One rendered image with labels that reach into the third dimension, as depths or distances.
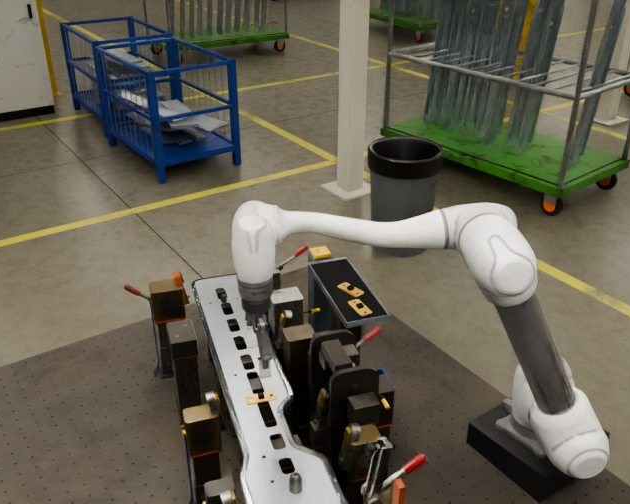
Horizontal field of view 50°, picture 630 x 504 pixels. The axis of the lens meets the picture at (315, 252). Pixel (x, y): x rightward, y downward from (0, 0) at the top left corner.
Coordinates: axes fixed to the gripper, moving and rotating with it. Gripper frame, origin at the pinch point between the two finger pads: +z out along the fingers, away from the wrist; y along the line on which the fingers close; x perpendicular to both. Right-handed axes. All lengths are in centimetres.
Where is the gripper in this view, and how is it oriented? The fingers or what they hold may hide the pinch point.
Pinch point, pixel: (258, 358)
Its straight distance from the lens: 186.4
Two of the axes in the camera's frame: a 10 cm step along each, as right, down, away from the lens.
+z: 0.0, 8.8, 4.8
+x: 9.5, -1.5, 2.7
